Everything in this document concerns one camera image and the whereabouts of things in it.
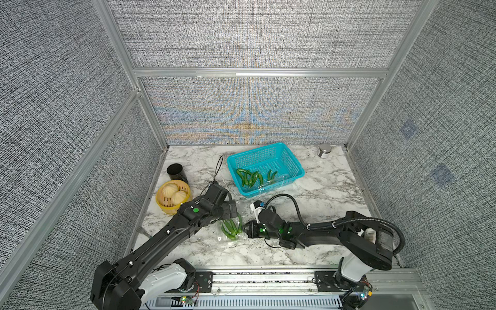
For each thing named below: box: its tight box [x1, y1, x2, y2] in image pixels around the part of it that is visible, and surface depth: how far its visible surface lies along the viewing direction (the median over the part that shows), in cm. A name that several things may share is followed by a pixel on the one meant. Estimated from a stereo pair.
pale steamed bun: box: [162, 182, 179, 199], surface depth 96 cm
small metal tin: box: [317, 143, 332, 159], surface depth 116 cm
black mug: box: [166, 162, 189, 185], surface depth 99 cm
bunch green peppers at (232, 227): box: [220, 214, 243, 241], surface depth 86 cm
